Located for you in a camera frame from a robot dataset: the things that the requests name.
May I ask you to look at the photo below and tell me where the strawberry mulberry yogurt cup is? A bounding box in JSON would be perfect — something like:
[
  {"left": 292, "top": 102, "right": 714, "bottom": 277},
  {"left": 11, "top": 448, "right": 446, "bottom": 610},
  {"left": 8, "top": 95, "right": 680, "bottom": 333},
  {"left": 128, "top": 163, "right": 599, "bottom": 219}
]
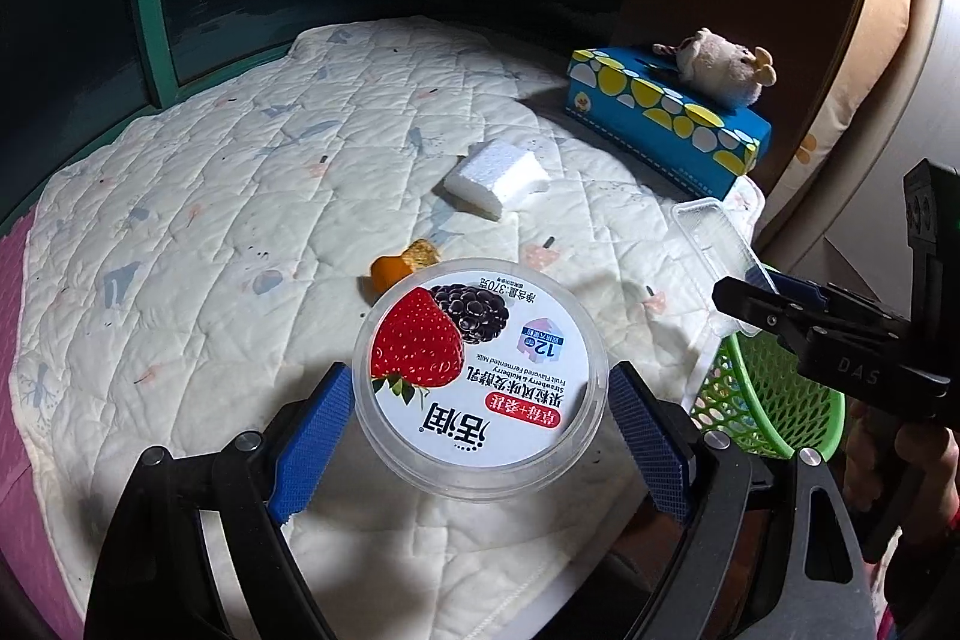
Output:
[{"left": 351, "top": 257, "right": 608, "bottom": 500}]

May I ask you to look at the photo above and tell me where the small plush toy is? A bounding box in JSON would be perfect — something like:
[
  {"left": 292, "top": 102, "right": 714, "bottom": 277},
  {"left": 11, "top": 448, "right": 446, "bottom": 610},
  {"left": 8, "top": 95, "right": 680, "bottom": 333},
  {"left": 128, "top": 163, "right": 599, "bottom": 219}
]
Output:
[{"left": 651, "top": 26, "right": 778, "bottom": 106}]

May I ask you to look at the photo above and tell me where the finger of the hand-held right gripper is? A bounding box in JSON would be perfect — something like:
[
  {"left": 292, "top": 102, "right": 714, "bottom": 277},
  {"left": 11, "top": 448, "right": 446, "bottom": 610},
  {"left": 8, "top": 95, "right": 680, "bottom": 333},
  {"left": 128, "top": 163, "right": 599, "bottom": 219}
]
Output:
[
  {"left": 711, "top": 276, "right": 809, "bottom": 350},
  {"left": 765, "top": 269, "right": 835, "bottom": 313}
]

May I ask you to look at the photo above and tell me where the clear plastic box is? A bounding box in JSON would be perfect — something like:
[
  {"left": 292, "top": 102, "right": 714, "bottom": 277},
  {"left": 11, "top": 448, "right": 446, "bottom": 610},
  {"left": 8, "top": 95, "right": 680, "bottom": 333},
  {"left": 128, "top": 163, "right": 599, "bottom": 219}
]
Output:
[{"left": 670, "top": 197, "right": 781, "bottom": 338}]

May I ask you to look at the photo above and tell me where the pink mat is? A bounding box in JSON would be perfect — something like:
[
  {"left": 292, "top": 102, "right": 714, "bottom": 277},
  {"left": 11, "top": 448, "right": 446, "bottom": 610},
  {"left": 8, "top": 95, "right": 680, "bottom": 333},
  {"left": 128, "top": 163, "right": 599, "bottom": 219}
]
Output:
[{"left": 0, "top": 212, "right": 85, "bottom": 640}]

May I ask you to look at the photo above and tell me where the white foam block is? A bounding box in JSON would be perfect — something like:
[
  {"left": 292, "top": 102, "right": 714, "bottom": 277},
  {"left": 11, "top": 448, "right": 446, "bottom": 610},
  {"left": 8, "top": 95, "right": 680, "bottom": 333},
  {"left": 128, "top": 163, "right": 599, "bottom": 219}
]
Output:
[{"left": 444, "top": 139, "right": 551, "bottom": 220}]

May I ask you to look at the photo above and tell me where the white quilted blanket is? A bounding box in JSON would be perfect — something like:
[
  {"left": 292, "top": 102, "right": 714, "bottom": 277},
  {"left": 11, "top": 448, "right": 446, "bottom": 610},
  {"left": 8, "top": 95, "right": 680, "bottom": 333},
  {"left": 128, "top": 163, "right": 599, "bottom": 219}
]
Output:
[{"left": 15, "top": 17, "right": 767, "bottom": 633}]

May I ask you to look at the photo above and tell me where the green plastic basket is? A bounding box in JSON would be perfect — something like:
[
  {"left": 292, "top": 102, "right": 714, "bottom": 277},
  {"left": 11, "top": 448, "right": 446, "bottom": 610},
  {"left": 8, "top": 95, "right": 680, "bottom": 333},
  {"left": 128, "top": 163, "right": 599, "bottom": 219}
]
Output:
[{"left": 688, "top": 329, "right": 850, "bottom": 461}]

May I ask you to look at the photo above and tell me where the person's right hand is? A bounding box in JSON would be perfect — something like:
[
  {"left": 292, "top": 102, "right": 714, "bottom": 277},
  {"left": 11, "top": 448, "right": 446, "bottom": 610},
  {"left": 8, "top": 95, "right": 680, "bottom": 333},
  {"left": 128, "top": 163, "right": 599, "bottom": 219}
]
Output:
[{"left": 844, "top": 400, "right": 960, "bottom": 558}]

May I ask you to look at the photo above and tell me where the orange peel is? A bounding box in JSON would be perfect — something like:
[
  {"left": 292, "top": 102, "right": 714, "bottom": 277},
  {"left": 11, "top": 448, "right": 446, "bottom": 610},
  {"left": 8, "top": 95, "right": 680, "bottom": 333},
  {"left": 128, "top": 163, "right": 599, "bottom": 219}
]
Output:
[{"left": 369, "top": 240, "right": 437, "bottom": 301}]

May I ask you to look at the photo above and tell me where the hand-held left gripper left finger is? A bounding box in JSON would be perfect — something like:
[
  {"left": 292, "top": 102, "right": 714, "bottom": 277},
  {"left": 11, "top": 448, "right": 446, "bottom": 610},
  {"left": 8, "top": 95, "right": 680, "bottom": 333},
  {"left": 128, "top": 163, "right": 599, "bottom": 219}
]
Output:
[{"left": 86, "top": 361, "right": 355, "bottom": 640}]

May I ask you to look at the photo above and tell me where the blue spotted tissue box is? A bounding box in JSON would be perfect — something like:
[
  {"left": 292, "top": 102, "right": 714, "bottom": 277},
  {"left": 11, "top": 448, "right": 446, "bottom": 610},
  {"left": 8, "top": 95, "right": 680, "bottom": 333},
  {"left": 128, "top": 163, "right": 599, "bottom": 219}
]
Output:
[{"left": 562, "top": 45, "right": 773, "bottom": 201}]

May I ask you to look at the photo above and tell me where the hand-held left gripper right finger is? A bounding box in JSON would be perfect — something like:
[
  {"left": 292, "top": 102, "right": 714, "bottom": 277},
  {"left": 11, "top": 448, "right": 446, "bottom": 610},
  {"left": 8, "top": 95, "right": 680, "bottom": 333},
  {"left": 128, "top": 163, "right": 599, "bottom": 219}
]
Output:
[{"left": 606, "top": 361, "right": 878, "bottom": 640}]

